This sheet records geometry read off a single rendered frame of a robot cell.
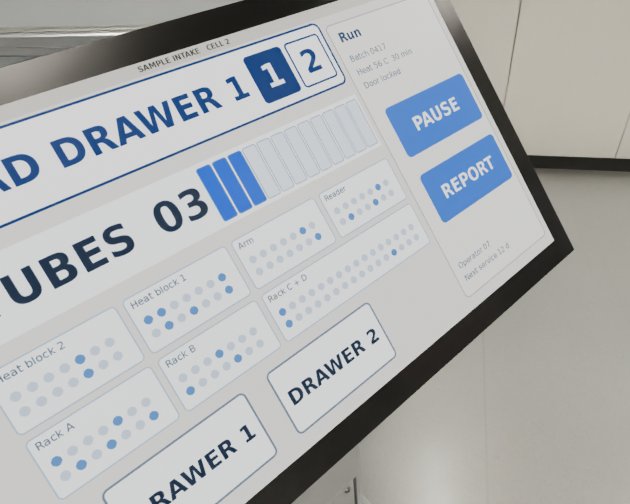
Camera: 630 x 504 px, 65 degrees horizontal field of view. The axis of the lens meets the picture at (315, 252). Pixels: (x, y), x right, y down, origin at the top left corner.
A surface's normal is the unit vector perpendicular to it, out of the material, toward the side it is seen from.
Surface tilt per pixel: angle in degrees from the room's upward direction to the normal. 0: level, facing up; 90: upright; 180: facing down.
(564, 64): 90
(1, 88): 50
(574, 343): 0
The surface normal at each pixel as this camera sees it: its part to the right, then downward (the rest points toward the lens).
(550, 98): -0.23, 0.64
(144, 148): 0.44, -0.15
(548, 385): -0.09, -0.76
